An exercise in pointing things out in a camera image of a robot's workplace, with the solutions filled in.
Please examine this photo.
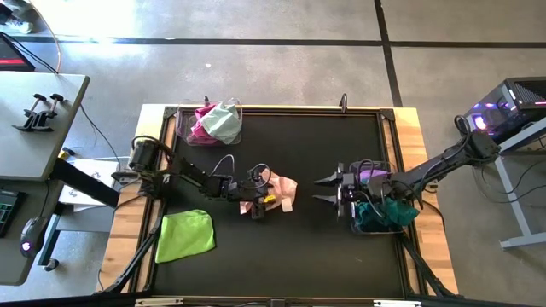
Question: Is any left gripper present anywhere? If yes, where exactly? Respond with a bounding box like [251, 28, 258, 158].
[229, 165, 276, 221]

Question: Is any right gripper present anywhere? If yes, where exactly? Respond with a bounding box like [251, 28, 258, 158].
[311, 161, 379, 219]

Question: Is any peach pink towel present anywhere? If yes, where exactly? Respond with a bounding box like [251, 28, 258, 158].
[239, 167, 300, 216]

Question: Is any purple towel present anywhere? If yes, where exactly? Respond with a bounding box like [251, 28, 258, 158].
[357, 168, 392, 183]

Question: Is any dark green towel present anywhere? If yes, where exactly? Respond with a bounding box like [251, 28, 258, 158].
[355, 197, 421, 231]

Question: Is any pale mint towel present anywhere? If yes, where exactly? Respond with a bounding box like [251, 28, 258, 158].
[199, 101, 243, 145]

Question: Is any magenta towel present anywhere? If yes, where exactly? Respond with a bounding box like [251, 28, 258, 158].
[187, 103, 223, 147]

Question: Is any clear bin with white label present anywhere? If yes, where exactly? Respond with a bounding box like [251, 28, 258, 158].
[347, 159, 411, 235]

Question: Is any black table mat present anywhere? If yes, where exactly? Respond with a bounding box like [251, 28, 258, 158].
[152, 113, 406, 298]

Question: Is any lime green towel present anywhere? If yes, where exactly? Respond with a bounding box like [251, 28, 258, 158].
[154, 208, 217, 264]

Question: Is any clear plastic bin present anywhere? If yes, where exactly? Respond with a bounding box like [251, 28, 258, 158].
[175, 97, 245, 148]

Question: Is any black diagonal bar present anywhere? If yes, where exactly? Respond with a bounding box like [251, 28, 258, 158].
[49, 157, 121, 209]

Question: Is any white paper sheet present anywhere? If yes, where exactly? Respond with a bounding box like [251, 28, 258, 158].
[58, 157, 121, 213]

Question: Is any glowing computer tower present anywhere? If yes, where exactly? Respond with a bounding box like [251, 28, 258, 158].
[462, 76, 546, 146]

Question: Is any black desk clamp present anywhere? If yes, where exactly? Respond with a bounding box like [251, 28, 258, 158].
[11, 93, 48, 132]
[29, 93, 66, 133]

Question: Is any grey side table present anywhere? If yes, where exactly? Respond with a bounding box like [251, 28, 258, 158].
[0, 71, 91, 182]

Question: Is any black computer mouse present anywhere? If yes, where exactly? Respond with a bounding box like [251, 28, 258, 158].
[20, 216, 51, 259]

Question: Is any black keyboard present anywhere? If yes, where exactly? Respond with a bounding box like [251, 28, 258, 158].
[0, 189, 21, 239]

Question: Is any dark grey desk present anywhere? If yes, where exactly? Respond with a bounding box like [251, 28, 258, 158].
[0, 178, 116, 287]

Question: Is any monitor with red stripe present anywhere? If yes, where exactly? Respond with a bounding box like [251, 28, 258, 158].
[0, 32, 37, 72]

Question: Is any person's shoe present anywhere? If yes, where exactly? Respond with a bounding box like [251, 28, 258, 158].
[0, 0, 34, 35]

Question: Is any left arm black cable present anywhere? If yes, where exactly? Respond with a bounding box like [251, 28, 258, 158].
[211, 153, 273, 185]

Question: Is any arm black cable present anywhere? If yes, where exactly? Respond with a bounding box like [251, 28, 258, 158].
[211, 153, 273, 185]
[453, 113, 473, 140]

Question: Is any black aluminium table frame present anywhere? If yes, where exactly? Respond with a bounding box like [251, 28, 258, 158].
[144, 105, 427, 299]

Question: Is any black frame strut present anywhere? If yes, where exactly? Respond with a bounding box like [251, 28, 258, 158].
[94, 215, 166, 296]
[396, 232, 460, 298]

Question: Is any silver bracket plate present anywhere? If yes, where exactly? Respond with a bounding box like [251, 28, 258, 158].
[135, 298, 184, 307]
[374, 299, 422, 307]

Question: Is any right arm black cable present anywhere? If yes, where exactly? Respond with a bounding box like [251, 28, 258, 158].
[453, 113, 473, 140]

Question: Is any black floor cable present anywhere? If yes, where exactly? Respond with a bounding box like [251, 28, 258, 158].
[79, 104, 125, 167]

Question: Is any black computer cable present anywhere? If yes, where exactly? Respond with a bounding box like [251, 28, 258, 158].
[473, 157, 546, 206]

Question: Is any light grey desk frame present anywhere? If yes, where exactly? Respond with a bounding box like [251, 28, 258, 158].
[471, 119, 546, 251]

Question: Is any yellow floor cable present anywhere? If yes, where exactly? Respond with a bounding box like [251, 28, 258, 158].
[29, 0, 63, 74]

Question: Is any black monitor cable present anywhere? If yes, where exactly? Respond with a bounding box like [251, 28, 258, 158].
[0, 32, 60, 76]

